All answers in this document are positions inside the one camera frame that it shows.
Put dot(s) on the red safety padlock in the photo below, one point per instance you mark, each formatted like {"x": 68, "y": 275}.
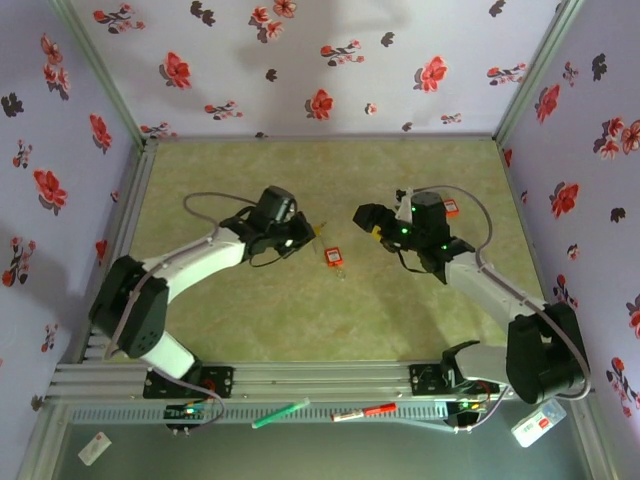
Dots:
{"x": 451, "y": 207}
{"x": 334, "y": 256}

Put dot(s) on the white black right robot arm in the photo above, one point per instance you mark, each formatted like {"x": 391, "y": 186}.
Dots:
{"x": 480, "y": 285}

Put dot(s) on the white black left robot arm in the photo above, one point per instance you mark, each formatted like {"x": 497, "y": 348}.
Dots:
{"x": 200, "y": 262}

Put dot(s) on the green marker pen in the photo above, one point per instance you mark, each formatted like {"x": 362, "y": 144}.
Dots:
{"x": 280, "y": 413}

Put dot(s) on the red white marker pen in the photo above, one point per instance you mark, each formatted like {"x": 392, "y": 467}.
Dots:
{"x": 365, "y": 411}

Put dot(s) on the white packet with red label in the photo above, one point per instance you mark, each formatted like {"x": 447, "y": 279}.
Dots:
{"x": 537, "y": 426}

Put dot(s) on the small white red card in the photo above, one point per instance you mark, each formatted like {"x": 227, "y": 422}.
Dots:
{"x": 94, "y": 448}

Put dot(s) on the aluminium wall rail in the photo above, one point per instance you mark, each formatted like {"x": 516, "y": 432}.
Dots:
{"x": 320, "y": 137}

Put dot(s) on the aluminium side rail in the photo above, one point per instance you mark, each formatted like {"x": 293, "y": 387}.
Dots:
{"x": 136, "y": 200}

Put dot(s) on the aluminium mounting rail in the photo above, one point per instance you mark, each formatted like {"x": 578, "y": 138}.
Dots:
{"x": 320, "y": 380}

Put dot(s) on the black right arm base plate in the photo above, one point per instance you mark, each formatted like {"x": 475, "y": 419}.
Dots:
{"x": 425, "y": 382}

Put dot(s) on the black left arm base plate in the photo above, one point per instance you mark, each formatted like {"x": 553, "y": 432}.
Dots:
{"x": 220, "y": 380}

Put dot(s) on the aluminium corner post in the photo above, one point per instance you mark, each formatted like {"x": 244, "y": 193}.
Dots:
{"x": 103, "y": 75}
{"x": 534, "y": 75}

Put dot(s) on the aluminium frame leg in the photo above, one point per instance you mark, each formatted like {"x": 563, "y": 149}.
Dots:
{"x": 597, "y": 450}
{"x": 42, "y": 440}

